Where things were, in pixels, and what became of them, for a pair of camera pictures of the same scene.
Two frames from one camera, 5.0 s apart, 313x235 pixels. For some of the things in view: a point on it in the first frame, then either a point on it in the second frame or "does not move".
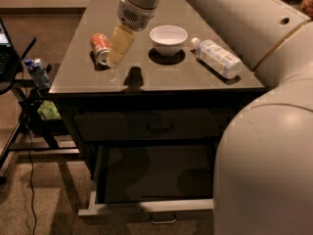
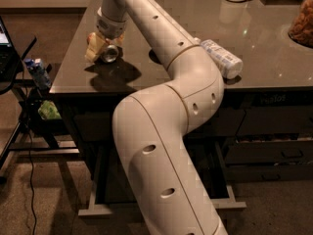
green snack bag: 48,111 does not move
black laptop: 9,58 does not move
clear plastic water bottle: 220,59 does not move
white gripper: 135,14 -> 111,27
